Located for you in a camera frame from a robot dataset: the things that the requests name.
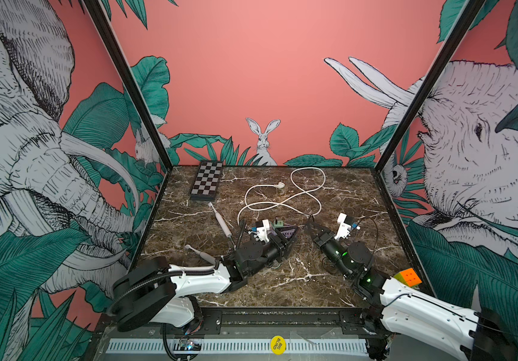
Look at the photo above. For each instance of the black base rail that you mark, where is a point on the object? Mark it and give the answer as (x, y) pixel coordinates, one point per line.
(243, 322)

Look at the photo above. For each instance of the yellow round sticker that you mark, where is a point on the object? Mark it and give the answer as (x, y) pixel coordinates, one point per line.
(278, 345)

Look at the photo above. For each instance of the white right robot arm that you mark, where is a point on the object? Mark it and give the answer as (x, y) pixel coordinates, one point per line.
(396, 308)

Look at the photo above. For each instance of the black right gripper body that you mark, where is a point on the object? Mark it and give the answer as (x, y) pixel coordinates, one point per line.
(335, 253)

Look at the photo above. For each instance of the colourful Rubik's cube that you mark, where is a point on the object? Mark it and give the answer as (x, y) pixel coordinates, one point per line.
(409, 277)

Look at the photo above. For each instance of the black enclosure corner post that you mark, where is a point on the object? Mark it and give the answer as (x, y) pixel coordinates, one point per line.
(460, 28)
(97, 13)

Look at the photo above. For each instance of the black enclosure corner post right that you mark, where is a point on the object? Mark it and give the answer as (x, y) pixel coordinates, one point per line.
(460, 28)

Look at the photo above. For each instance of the purple power strip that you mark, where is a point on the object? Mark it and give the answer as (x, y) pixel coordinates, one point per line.
(289, 232)

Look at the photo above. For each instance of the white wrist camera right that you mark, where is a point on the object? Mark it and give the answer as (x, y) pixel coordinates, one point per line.
(346, 225)

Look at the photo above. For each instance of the black enclosure corner post left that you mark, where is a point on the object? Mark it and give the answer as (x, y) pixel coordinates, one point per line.
(97, 13)

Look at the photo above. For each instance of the black white chessboard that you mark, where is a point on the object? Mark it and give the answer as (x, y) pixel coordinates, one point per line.
(207, 180)

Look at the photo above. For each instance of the white slotted cable duct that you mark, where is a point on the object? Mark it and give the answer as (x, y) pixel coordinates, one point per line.
(342, 346)

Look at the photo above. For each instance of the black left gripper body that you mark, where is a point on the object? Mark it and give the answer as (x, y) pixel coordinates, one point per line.
(269, 253)

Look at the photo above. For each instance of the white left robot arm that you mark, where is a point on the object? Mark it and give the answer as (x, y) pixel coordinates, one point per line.
(159, 292)

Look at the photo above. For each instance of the white electric toothbrush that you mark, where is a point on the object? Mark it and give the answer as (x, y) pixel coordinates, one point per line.
(221, 221)
(203, 255)

